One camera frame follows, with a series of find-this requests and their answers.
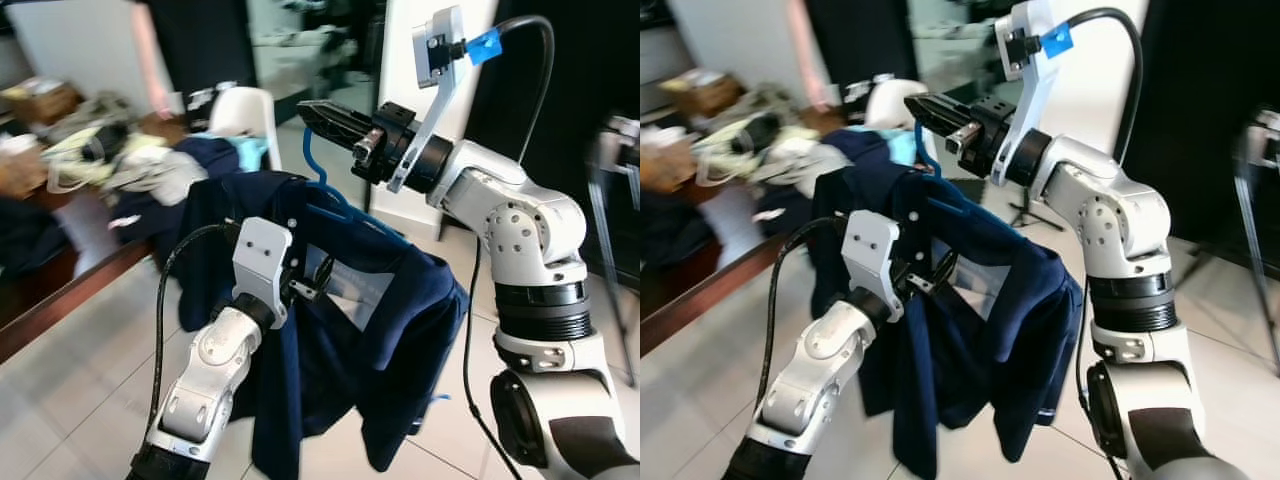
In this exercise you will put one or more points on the yellow green cloth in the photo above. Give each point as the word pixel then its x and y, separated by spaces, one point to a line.
pixel 725 140
pixel 75 150

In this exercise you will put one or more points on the navy blue shirt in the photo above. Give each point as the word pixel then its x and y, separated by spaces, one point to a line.
pixel 1020 330
pixel 400 330

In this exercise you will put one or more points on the black printed garment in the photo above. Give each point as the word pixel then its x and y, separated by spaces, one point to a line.
pixel 860 40
pixel 205 50

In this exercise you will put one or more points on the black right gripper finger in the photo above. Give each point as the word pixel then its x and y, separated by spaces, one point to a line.
pixel 945 125
pixel 340 112
pixel 342 132
pixel 945 106

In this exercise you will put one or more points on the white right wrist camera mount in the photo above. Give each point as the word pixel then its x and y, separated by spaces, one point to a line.
pixel 440 50
pixel 1035 100

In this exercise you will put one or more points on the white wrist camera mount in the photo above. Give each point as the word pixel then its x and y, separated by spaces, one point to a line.
pixel 262 260
pixel 1035 100
pixel 870 250
pixel 440 50

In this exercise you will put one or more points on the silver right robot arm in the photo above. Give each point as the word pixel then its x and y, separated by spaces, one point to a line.
pixel 1120 220
pixel 520 230

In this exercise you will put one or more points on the white plastic chair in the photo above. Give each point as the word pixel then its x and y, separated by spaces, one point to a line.
pixel 245 115
pixel 895 100

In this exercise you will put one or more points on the teal cloth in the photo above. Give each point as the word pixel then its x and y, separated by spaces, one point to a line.
pixel 252 150
pixel 900 148

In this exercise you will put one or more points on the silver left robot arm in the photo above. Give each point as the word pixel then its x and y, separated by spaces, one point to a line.
pixel 205 380
pixel 810 380

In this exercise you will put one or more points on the black tripod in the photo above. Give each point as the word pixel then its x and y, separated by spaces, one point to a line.
pixel 1030 207

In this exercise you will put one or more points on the grey stand on tripod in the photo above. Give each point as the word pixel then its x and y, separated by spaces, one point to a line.
pixel 1246 200
pixel 602 190

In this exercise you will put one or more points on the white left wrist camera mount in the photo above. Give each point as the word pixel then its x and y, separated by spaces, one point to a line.
pixel 262 260
pixel 870 250

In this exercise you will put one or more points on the brown cardboard box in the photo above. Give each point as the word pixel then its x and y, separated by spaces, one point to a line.
pixel 705 92
pixel 45 100

